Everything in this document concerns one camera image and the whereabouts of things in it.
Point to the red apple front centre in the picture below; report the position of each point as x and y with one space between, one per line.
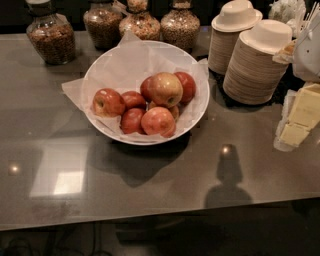
159 120

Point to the glass cereal jar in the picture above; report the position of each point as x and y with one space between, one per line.
180 26
139 21
51 34
102 21

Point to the red apple back right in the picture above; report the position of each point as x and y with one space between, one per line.
188 85

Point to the glass cereal jar far left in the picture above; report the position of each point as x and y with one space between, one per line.
51 34

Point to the front stack paper bowls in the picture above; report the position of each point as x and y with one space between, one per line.
252 75

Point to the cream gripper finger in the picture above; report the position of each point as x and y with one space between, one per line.
300 115
285 55

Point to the red apple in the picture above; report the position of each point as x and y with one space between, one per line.
188 85
108 103
134 99
159 120
131 121
144 89

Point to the white paper liner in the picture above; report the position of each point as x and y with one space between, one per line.
124 68

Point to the red apple back centre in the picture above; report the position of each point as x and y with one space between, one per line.
144 89

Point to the white bowl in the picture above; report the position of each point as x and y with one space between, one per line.
145 92

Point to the large yellow-red top apple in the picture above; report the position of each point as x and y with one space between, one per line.
165 89

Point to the leftmost red apple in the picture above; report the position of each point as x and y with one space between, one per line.
108 103

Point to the white plastic cutlery bunch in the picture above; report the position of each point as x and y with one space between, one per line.
297 14

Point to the red apple middle left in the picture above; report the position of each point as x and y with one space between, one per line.
134 99

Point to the red apple front left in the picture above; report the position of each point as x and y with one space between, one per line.
131 121

